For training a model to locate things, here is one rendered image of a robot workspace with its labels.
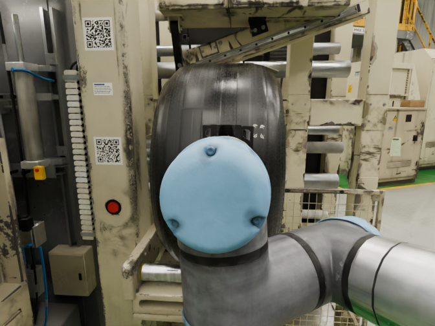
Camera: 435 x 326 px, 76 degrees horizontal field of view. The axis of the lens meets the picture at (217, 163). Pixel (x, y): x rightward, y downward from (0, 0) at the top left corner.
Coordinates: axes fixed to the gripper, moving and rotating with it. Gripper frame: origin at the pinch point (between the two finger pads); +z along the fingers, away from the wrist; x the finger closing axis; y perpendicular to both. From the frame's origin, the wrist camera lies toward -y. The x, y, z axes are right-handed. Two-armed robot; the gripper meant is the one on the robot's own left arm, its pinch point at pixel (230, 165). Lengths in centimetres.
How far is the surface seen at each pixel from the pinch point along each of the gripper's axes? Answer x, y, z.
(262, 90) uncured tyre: -6.1, 14.8, 8.1
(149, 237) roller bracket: 24.4, -26.0, 26.8
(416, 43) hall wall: -699, 366, 1176
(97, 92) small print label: 34.9, 15.5, 18.2
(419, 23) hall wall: -698, 440, 1170
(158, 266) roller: 18.9, -29.7, 16.9
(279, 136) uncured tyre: -9.7, 5.5, 5.2
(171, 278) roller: 14.9, -32.1, 15.4
